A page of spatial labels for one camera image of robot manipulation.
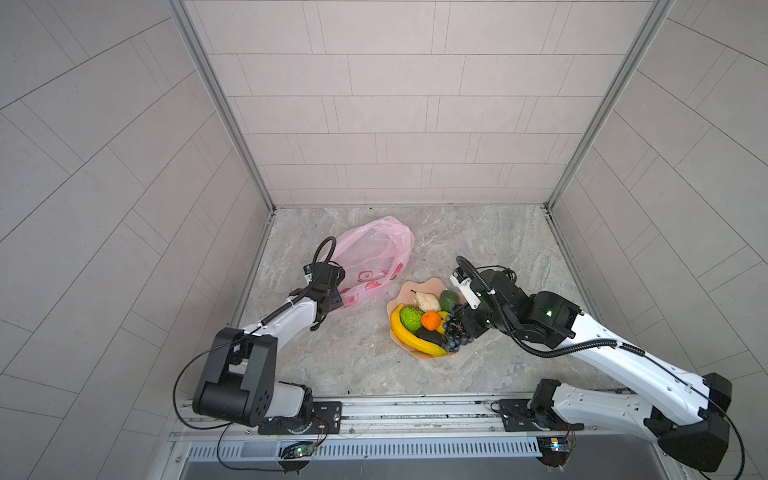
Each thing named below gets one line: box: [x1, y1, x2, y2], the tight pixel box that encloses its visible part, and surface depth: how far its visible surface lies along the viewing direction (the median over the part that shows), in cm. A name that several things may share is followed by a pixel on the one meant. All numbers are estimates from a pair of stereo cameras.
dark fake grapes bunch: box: [442, 303, 474, 353], surface depth 70 cm
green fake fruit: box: [400, 305, 424, 331], surface depth 82 cm
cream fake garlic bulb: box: [410, 289, 441, 312], surface depth 86 cm
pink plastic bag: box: [328, 216, 415, 308], surface depth 98 cm
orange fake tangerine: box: [421, 310, 441, 331], surface depth 80 cm
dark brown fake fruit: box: [412, 326, 447, 349], surface depth 82 cm
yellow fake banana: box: [391, 304, 447, 356], surface depth 79 cm
